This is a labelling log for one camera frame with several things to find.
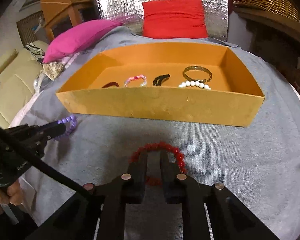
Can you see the black hair clip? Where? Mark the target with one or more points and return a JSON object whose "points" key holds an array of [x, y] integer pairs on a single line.
{"points": [[160, 79]]}

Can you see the beige sofa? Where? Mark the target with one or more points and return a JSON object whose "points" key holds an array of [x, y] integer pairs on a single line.
{"points": [[18, 71]]}

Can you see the wooden side table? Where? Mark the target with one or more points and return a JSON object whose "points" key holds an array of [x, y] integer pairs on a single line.
{"points": [[72, 12]]}

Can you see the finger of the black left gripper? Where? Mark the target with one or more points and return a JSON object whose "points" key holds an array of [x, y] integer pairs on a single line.
{"points": [[30, 129], [47, 132]]}

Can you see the wooden shelf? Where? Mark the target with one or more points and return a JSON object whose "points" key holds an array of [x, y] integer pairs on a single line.
{"points": [[276, 39]]}

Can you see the left hand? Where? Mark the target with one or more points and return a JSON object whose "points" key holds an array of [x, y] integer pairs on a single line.
{"points": [[14, 195]]}

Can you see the pink bed sheet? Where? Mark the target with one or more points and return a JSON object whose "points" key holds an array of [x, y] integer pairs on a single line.
{"points": [[40, 83]]}

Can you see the magenta pillow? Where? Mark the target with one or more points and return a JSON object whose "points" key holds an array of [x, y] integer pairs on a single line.
{"points": [[78, 38]]}

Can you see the bronze metal bangle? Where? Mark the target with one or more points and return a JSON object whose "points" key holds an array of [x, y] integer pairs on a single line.
{"points": [[197, 73]]}

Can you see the patterned gold fabric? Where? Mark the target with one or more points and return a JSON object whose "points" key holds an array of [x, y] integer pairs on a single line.
{"points": [[53, 70]]}

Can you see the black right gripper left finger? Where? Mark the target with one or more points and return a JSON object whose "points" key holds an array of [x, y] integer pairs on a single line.
{"points": [[100, 213]]}

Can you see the red cushion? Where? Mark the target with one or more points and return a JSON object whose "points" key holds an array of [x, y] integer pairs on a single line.
{"points": [[166, 19]]}

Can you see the orange cardboard box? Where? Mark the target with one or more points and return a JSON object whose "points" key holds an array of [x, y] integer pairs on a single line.
{"points": [[232, 97]]}

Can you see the dark red bangle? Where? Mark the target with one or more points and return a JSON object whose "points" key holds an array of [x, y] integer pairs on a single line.
{"points": [[111, 84]]}

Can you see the grey blanket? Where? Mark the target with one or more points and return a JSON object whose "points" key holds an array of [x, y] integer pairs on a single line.
{"points": [[259, 164]]}

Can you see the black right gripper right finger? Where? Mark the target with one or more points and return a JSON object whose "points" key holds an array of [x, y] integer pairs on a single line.
{"points": [[209, 212]]}

